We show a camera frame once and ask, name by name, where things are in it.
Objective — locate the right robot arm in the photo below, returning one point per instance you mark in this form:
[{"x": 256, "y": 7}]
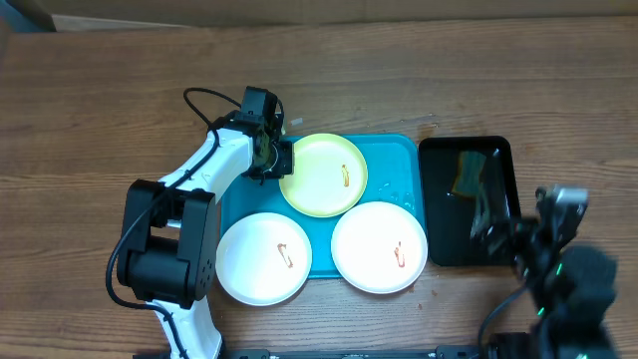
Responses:
[{"x": 572, "y": 286}]

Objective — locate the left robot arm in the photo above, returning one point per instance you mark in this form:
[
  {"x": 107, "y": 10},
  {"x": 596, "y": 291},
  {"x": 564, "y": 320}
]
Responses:
[{"x": 164, "y": 261}]

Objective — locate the small clear tape piece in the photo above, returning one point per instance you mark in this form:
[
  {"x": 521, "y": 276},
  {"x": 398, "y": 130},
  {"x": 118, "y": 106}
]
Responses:
[{"x": 296, "y": 122}]

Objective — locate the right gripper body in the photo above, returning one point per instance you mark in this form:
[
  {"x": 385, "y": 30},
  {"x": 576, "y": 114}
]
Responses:
[{"x": 532, "y": 259}]

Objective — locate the black plastic tray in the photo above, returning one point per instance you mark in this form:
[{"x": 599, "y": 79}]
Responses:
[{"x": 449, "y": 217}]

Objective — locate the teal plastic tray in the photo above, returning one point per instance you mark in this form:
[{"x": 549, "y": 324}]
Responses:
[{"x": 393, "y": 176}]

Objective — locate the white plate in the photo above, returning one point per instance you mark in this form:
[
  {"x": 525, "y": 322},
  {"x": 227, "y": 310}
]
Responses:
[
  {"x": 379, "y": 247},
  {"x": 263, "y": 259}
]

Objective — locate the green yellow sponge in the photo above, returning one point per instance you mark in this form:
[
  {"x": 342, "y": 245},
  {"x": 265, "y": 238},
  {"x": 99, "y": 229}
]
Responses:
[{"x": 467, "y": 182}]

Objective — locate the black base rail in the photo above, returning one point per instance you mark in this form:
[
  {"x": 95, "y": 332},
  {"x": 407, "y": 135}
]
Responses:
[{"x": 441, "y": 352}]

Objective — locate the yellow-green plate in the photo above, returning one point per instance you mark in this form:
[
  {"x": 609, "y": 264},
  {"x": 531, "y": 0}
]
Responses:
[{"x": 329, "y": 177}]

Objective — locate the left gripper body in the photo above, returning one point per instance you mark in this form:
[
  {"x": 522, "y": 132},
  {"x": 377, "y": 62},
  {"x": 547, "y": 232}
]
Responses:
[{"x": 279, "y": 163}]

